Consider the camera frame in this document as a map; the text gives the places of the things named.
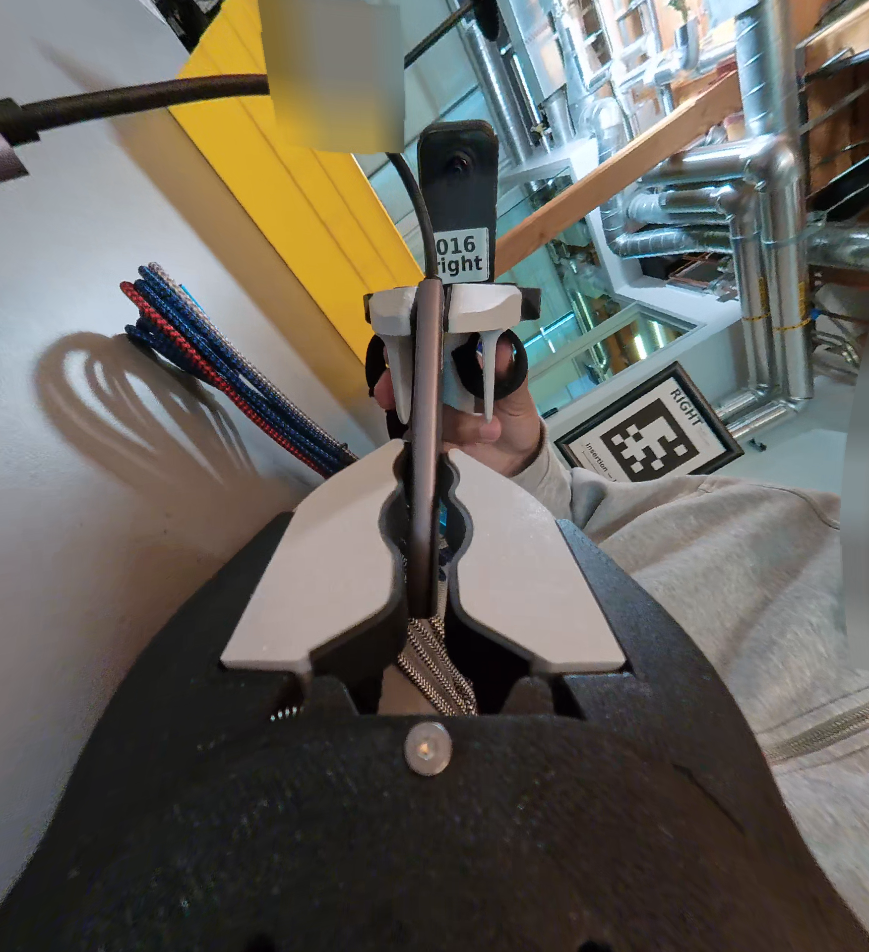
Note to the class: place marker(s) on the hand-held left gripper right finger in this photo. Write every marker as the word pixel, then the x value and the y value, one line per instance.
pixel 539 587

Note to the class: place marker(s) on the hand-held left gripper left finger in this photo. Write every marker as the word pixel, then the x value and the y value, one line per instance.
pixel 315 580

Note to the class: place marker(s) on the silver ventilation pipe cluster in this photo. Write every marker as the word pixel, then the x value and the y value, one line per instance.
pixel 784 223

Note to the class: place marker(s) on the grey desk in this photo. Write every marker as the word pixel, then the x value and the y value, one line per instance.
pixel 70 520

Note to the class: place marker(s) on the black stanchion post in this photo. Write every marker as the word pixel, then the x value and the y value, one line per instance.
pixel 488 15

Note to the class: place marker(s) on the wooden beam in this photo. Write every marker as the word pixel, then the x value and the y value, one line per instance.
pixel 613 171

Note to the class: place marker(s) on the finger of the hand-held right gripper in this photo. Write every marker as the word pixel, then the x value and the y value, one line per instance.
pixel 479 309
pixel 393 309

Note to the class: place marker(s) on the person's right hand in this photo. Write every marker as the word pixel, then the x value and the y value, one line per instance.
pixel 509 439

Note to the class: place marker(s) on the framed marker sign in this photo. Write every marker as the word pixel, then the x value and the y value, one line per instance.
pixel 650 439

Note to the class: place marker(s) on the yellow plastic bin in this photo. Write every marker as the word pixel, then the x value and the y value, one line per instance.
pixel 308 193

